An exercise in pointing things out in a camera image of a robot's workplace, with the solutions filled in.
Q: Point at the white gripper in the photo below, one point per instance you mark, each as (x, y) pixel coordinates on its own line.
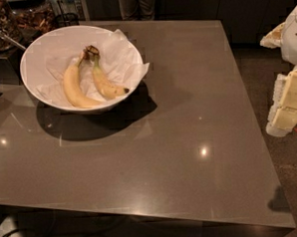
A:
(294, 38)

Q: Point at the yellow banana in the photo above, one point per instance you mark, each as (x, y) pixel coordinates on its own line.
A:
(72, 89)
(101, 80)

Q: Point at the white ceramic bowl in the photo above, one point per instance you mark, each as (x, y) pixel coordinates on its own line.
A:
(45, 61)

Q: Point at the person's legs in trousers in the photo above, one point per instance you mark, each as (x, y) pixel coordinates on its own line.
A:
(132, 10)

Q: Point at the glass jar of snacks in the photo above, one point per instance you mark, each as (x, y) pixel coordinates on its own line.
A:
(19, 15)

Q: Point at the black wire basket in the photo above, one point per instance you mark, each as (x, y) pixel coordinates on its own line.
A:
(66, 19)

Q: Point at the metal scoop handle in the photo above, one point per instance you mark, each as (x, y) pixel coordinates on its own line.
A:
(6, 38)

